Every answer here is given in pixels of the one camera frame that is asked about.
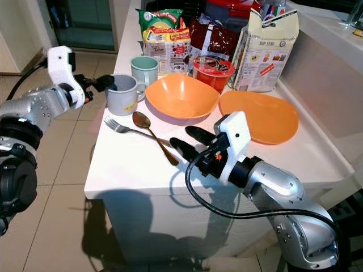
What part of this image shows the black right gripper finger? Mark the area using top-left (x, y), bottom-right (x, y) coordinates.
top-left (184, 125), bottom-right (222, 147)
top-left (170, 137), bottom-right (211, 167)

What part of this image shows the grey mug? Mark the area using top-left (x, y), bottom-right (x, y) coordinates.
top-left (106, 74), bottom-right (147, 117)

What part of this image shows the pale green mug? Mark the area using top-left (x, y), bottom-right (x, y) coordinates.
top-left (130, 56), bottom-right (160, 87)

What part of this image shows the orange bowl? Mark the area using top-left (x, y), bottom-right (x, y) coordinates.
top-left (145, 72), bottom-right (221, 120)

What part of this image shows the bronze spoon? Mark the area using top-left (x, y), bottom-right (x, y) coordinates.
top-left (132, 110), bottom-right (181, 167)

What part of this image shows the silver fork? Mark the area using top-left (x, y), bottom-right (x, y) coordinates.
top-left (103, 116), bottom-right (174, 147)

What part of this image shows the dark glass door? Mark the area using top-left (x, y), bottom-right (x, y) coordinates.
top-left (45, 0), bottom-right (117, 53)

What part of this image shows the red instant noodle cup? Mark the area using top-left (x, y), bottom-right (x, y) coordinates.
top-left (191, 56), bottom-right (236, 94)

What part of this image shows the orange plate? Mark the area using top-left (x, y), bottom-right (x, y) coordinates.
top-left (218, 90), bottom-right (300, 146)

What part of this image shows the white and yellow food packet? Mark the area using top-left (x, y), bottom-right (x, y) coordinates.
top-left (142, 27), bottom-right (192, 75)

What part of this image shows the green snack bag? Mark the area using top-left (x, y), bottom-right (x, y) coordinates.
top-left (136, 8), bottom-right (184, 41)

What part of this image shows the white table base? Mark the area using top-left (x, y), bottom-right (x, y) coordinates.
top-left (101, 195), bottom-right (291, 265)

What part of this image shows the white cabinet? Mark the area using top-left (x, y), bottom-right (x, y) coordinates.
top-left (0, 0), bottom-right (36, 75)

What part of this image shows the dark red snack bag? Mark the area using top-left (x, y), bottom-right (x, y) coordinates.
top-left (188, 16), bottom-right (240, 64)

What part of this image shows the cream cracker bag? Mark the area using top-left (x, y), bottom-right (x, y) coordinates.
top-left (230, 7), bottom-right (300, 94)

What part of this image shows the red lidded container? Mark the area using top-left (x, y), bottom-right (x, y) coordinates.
top-left (204, 0), bottom-right (264, 18)

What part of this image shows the clear plastic bottle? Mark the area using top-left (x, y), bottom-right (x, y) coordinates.
top-left (261, 0), bottom-right (288, 18)

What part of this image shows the clear drinking glass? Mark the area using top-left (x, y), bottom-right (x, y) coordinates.
top-left (345, 5), bottom-right (363, 30)

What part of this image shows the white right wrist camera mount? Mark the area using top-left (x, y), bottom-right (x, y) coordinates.
top-left (213, 110), bottom-right (252, 182)

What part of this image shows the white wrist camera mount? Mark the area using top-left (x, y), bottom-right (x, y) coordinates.
top-left (213, 110), bottom-right (252, 182)
top-left (47, 46), bottom-right (86, 109)

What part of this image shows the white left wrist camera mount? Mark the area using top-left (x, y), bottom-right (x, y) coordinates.
top-left (47, 46), bottom-right (86, 109)

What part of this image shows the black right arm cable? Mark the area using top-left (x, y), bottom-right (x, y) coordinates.
top-left (185, 147), bottom-right (344, 253)

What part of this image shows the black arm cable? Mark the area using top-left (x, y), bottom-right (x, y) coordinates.
top-left (185, 147), bottom-right (344, 253)
top-left (8, 59), bottom-right (51, 101)

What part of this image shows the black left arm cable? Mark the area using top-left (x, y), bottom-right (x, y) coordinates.
top-left (8, 59), bottom-right (51, 101)

